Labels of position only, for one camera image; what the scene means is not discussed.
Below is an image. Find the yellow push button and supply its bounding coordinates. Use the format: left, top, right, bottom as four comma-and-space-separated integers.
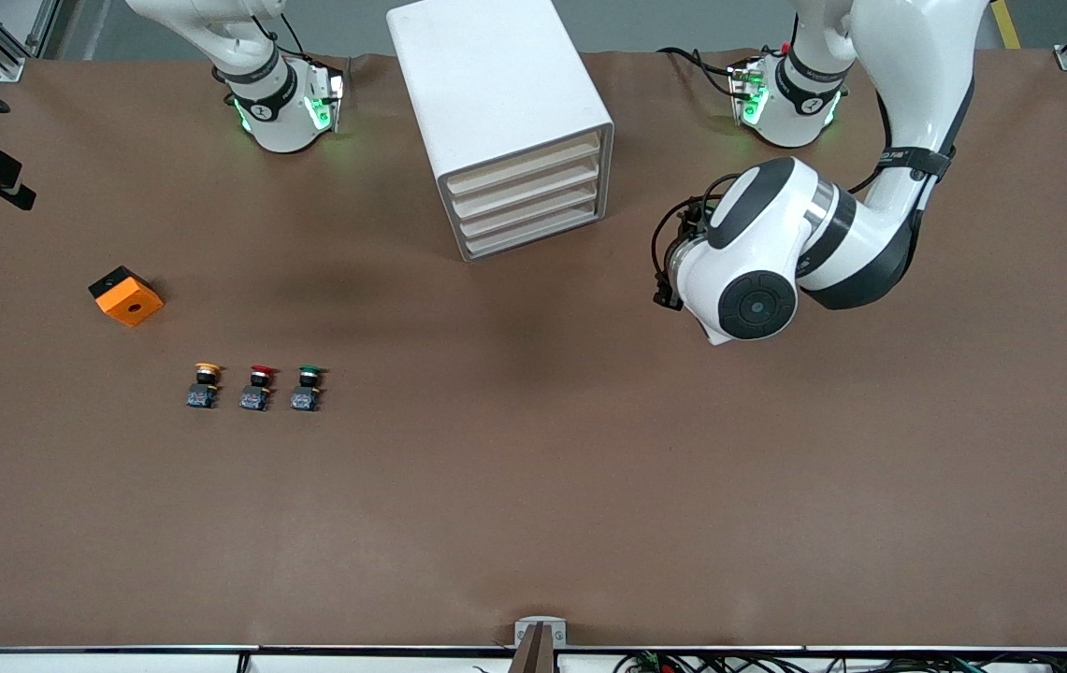
185, 363, 222, 410

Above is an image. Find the orange and black button box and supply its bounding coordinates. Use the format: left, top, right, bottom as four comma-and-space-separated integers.
88, 265, 165, 328

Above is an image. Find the red push button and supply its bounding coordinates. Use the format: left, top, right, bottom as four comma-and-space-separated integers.
239, 365, 276, 412

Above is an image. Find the green push button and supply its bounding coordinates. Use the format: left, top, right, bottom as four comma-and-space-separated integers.
290, 365, 327, 413

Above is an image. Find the brown table cover mat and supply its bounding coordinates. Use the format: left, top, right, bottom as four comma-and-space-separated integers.
0, 47, 1067, 651

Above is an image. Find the brown strip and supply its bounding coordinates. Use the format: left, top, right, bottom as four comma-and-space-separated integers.
510, 624, 557, 673

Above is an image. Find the black left base cable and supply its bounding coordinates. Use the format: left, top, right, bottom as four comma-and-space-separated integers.
657, 45, 744, 102

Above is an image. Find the black base cable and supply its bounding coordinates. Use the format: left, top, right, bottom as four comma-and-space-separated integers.
248, 0, 310, 62
657, 45, 744, 102

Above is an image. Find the black right base cable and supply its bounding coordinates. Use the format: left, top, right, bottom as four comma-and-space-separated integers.
248, 0, 310, 62

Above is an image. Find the grey metal bracket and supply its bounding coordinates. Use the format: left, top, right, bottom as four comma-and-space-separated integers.
514, 617, 568, 648

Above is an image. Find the black cable bundle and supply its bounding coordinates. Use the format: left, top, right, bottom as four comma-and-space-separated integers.
613, 652, 1067, 673

